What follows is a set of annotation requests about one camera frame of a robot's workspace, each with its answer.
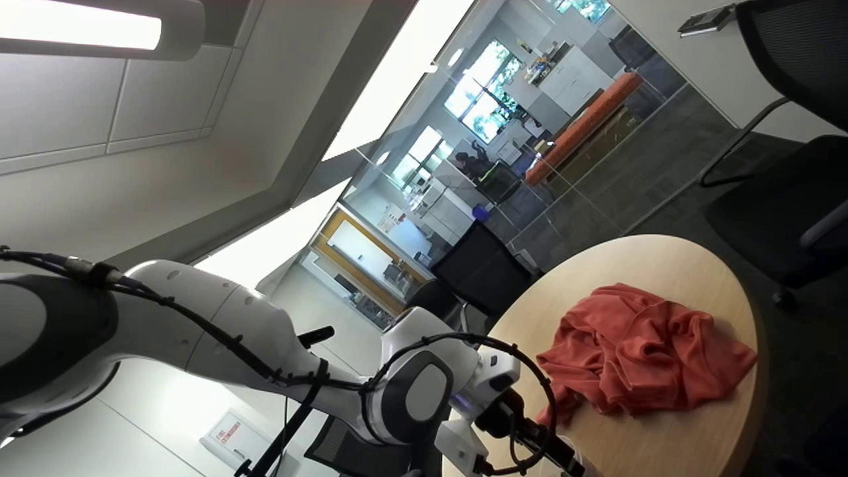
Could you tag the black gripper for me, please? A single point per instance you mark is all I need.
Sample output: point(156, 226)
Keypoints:
point(531, 435)

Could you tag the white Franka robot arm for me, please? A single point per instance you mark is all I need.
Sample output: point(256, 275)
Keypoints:
point(221, 328)

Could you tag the orange crumpled cloth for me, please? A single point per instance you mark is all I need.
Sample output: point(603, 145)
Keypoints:
point(645, 353)

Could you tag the black cabinet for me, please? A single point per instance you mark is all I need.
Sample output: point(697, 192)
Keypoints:
point(481, 268)

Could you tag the yellow framed door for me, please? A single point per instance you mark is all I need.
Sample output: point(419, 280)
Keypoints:
point(372, 255)

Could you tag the black tripod rod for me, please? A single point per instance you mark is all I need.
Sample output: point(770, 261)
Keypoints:
point(285, 427)

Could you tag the orange counter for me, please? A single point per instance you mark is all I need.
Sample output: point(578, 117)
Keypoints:
point(584, 127)

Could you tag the black mesh office chair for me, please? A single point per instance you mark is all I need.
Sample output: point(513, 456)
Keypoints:
point(796, 203)

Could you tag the white paper sign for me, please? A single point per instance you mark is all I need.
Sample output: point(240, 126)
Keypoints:
point(231, 435)

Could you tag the grey whiteboard marker tray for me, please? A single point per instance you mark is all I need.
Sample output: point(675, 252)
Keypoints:
point(706, 23)

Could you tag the long ceiling light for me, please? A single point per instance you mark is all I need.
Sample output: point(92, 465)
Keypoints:
point(81, 28)

